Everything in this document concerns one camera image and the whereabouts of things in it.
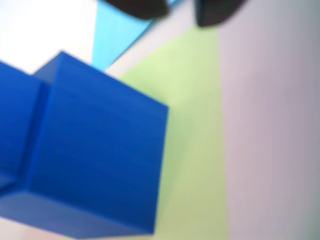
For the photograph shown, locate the large blue cube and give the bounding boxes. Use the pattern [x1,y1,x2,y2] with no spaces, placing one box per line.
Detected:
[0,50,170,240]

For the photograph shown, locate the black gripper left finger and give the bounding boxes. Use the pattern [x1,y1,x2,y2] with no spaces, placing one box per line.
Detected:
[103,0,170,20]

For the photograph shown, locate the light blue paper square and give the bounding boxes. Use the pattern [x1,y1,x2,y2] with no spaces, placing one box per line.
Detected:
[91,0,181,73]

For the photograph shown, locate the medium blue cube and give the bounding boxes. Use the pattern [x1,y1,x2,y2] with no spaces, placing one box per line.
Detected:
[0,59,50,195]

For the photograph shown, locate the green paper square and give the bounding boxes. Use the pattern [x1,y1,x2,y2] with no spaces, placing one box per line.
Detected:
[59,24,230,240]

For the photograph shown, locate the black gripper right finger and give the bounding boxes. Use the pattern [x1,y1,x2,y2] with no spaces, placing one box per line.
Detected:
[194,0,248,28]

